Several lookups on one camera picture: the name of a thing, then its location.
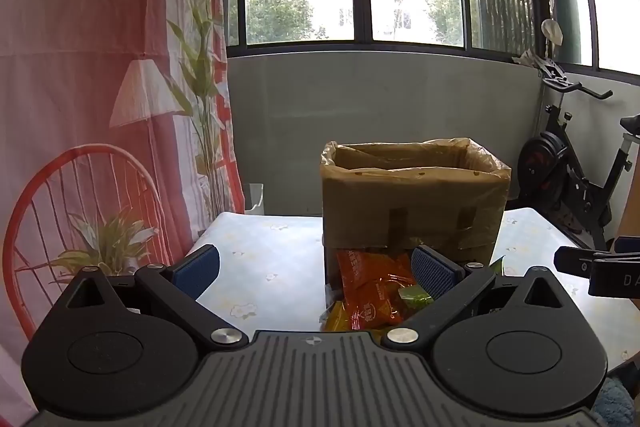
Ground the large orange snack packet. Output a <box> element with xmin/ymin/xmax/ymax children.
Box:
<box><xmin>336</xmin><ymin>248</ymin><xmax>417</xmax><ymax>303</ymax></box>

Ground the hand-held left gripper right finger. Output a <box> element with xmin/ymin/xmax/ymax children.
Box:
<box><xmin>382</xmin><ymin>244</ymin><xmax>578</xmax><ymax>348</ymax></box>

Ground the person's blue grey clothing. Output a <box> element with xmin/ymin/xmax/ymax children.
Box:
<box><xmin>592</xmin><ymin>376</ymin><xmax>637</xmax><ymax>427</ymax></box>

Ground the cardboard box with plastic liner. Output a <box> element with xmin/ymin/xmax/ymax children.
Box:
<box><xmin>320</xmin><ymin>137</ymin><xmax>512</xmax><ymax>284</ymax></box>

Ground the yellow snack packet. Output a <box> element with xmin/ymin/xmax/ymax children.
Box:
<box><xmin>319</xmin><ymin>301</ymin><xmax>352</xmax><ymax>333</ymax></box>

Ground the brown wooden board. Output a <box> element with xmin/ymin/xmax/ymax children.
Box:
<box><xmin>619</xmin><ymin>184</ymin><xmax>640</xmax><ymax>254</ymax></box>

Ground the black exercise bike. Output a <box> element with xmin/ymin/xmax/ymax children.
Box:
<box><xmin>515</xmin><ymin>52</ymin><xmax>640</xmax><ymax>254</ymax></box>

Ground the small white container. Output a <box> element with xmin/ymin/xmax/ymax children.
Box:
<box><xmin>244</xmin><ymin>183</ymin><xmax>265</xmax><ymax>215</ymax></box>

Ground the small hanging white cloth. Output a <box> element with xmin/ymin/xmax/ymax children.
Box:
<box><xmin>541</xmin><ymin>19</ymin><xmax>565</xmax><ymax>46</ymax></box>

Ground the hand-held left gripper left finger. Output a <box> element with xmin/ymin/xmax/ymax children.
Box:
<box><xmin>47</xmin><ymin>244</ymin><xmax>249</xmax><ymax>348</ymax></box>

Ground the printed curtain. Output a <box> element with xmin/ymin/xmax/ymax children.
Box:
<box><xmin>0</xmin><ymin>0</ymin><xmax>247</xmax><ymax>413</ymax></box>

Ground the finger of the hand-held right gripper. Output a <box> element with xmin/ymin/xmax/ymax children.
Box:
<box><xmin>614</xmin><ymin>236</ymin><xmax>640</xmax><ymax>258</ymax></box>
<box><xmin>554</xmin><ymin>246</ymin><xmax>613</xmax><ymax>279</ymax></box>

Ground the black mesh panel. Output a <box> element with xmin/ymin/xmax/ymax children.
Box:
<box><xmin>471</xmin><ymin>0</ymin><xmax>547</xmax><ymax>56</ymax></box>

